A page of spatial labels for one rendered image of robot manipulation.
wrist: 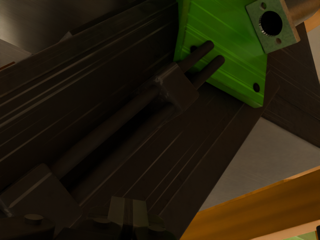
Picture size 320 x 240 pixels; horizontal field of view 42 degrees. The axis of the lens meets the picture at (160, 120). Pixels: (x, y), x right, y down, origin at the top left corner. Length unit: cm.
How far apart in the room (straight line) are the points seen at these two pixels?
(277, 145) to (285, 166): 7
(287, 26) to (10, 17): 33
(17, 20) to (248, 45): 29
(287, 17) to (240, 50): 6
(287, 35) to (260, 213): 49
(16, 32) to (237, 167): 36
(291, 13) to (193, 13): 11
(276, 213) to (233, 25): 48
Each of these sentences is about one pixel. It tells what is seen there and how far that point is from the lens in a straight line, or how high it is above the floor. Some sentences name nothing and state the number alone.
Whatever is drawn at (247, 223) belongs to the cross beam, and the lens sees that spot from 88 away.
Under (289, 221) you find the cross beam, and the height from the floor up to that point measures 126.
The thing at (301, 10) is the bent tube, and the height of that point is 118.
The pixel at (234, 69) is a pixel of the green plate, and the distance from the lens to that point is 42.
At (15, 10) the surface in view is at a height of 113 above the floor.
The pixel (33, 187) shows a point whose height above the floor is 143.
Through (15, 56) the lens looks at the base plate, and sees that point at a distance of 99.
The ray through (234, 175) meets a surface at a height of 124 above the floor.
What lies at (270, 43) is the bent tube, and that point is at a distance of 46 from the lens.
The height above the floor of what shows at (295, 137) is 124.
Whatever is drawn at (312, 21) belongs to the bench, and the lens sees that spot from 94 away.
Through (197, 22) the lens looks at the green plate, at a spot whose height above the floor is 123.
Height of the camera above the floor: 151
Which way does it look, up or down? 32 degrees down
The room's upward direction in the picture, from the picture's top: 180 degrees counter-clockwise
